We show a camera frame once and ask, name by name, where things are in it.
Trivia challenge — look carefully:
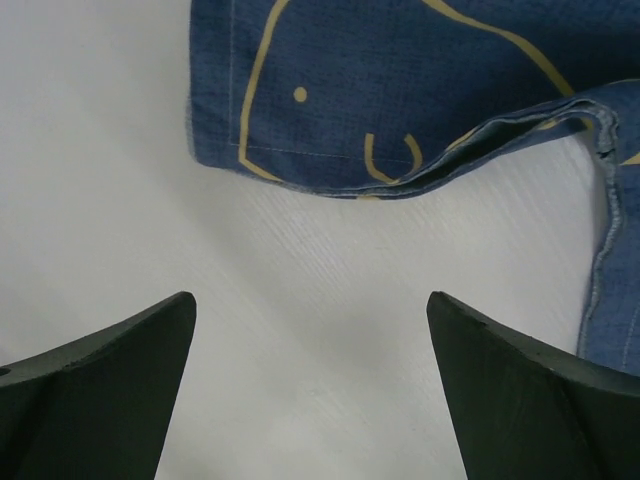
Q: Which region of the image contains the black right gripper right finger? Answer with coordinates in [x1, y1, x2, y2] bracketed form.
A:
[426, 292, 639, 479]

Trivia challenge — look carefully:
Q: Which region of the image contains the blue cloth placemat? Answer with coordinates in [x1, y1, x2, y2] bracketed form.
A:
[188, 1, 639, 375]

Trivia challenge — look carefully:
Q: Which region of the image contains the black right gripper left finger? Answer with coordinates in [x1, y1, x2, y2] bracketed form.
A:
[1, 292, 196, 479]

